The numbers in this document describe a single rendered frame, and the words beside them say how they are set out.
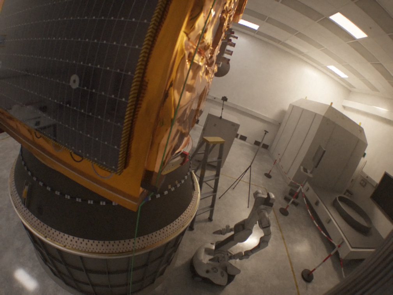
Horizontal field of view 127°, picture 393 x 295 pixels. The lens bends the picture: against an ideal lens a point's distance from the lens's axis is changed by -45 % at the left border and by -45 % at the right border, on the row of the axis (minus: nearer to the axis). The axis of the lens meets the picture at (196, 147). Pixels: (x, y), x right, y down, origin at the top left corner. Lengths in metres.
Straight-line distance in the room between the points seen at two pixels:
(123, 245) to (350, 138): 7.45
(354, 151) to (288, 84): 4.54
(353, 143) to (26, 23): 8.17
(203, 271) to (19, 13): 2.85
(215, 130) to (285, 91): 5.40
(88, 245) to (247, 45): 9.00
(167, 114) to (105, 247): 1.01
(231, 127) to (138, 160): 4.36
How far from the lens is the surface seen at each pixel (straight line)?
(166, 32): 0.56
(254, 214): 1.86
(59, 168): 0.98
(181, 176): 1.53
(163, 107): 0.58
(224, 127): 4.88
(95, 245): 1.32
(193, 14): 0.59
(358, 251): 5.09
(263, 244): 1.89
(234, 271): 2.60
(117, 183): 0.74
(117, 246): 1.32
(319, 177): 7.40
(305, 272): 3.91
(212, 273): 2.40
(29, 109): 0.98
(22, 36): 1.09
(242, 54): 8.94
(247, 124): 9.08
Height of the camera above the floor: 2.33
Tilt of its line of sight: 22 degrees down
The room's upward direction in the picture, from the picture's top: 19 degrees clockwise
